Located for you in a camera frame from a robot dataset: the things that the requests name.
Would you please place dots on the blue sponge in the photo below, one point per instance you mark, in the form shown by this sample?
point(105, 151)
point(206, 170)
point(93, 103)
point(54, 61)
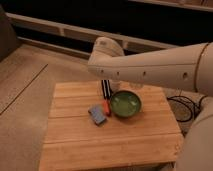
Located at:
point(97, 114)

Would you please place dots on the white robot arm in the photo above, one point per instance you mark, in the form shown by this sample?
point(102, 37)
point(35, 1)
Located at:
point(188, 68)

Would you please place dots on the orange carrot toy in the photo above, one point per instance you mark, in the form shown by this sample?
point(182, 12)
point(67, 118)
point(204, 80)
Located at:
point(106, 107)

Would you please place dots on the white wooden rail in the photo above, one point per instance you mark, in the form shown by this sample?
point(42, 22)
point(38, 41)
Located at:
point(84, 34)

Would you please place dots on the green ceramic bowl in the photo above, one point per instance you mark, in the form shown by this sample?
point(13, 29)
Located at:
point(125, 104)

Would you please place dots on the black striped object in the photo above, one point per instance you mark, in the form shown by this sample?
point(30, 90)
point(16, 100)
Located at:
point(106, 89)

